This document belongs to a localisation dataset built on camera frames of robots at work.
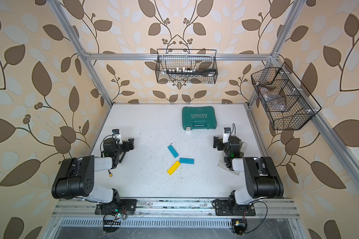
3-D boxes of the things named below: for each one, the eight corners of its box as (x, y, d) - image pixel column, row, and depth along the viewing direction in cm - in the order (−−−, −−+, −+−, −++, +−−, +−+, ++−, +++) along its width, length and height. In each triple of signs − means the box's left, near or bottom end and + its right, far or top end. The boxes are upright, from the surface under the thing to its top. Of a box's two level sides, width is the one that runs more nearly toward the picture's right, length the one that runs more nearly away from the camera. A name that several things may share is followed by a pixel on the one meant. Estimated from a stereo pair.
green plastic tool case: (182, 130, 106) (181, 126, 103) (182, 110, 119) (182, 106, 115) (216, 130, 106) (217, 126, 102) (212, 110, 119) (213, 106, 115)
